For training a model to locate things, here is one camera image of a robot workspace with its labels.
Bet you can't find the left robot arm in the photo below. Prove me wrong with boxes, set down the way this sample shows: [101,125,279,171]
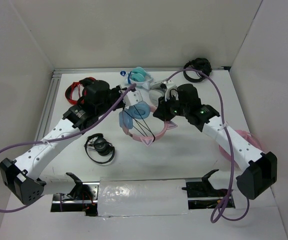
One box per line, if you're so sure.
[0,80,134,206]

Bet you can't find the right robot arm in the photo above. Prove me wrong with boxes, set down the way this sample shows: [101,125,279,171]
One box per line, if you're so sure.
[153,83,278,200]

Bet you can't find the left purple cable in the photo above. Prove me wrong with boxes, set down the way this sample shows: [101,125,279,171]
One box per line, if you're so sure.
[0,83,137,213]

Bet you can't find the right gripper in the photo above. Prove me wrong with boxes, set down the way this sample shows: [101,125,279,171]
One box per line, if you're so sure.
[152,93,189,121]

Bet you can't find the small black headphones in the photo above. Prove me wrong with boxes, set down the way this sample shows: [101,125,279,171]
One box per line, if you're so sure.
[83,133,116,165]

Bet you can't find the grey white headphones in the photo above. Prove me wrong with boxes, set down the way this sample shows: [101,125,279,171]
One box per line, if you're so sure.
[148,80,165,107]

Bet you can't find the large black headphones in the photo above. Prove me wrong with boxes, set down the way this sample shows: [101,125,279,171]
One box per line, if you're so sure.
[183,57,213,83]

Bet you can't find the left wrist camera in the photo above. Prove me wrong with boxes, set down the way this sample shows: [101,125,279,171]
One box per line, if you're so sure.
[122,90,143,107]

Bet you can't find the pink gaming headset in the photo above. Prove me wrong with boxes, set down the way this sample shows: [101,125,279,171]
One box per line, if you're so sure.
[218,129,264,161]

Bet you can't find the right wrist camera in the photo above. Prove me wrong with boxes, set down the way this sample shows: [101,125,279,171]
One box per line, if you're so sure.
[160,80,178,101]

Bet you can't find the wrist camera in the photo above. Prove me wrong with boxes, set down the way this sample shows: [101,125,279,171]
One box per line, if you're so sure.
[160,80,178,101]
[122,90,143,107]

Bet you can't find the teal white cat-ear headphones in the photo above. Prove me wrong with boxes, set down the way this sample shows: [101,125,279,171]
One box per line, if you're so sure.
[120,66,154,90]

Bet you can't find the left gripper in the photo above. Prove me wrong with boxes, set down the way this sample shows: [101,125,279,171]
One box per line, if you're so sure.
[96,84,128,116]

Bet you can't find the white taped cover sheet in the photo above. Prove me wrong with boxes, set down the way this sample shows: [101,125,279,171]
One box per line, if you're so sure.
[97,179,189,217]

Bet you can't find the red black headphones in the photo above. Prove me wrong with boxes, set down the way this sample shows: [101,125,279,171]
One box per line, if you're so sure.
[64,77,96,105]

